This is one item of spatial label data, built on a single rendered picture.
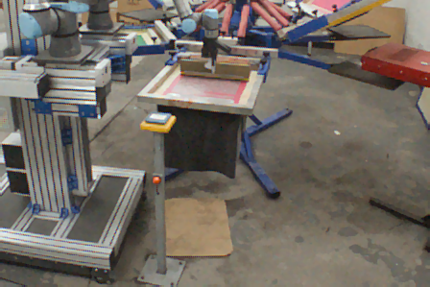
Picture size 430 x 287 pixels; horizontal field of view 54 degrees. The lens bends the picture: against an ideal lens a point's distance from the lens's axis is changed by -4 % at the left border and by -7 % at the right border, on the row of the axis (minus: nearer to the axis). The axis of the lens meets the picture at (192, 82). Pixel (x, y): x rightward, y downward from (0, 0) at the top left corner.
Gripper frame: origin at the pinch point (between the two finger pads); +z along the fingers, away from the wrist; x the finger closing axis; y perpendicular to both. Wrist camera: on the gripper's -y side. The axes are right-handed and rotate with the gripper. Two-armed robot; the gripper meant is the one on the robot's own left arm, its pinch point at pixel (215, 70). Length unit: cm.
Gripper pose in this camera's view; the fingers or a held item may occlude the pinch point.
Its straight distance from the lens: 256.2
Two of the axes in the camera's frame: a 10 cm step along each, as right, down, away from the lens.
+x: -2.6, 3.3, -9.1
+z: 0.1, 9.4, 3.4
